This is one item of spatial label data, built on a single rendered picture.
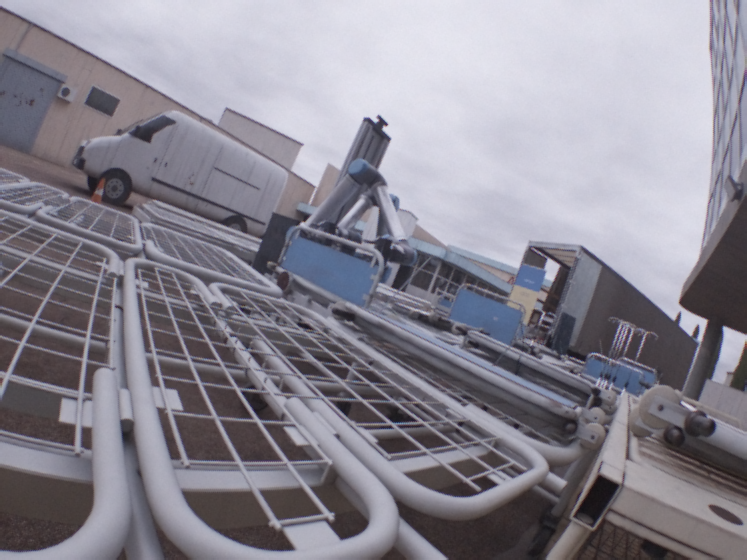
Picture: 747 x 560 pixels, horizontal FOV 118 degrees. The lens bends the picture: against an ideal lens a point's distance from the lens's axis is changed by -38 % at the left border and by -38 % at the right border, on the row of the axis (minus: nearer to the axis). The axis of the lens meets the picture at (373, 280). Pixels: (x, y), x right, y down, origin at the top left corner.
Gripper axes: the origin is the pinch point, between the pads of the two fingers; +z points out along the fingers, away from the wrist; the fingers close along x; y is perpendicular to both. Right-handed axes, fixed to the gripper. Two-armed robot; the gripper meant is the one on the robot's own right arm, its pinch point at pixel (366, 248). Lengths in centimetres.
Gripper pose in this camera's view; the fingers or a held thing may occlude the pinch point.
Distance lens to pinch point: 161.1
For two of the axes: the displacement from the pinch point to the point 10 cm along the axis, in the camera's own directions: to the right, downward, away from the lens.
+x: 2.6, -9.5, -1.5
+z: -6.8, -0.7, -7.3
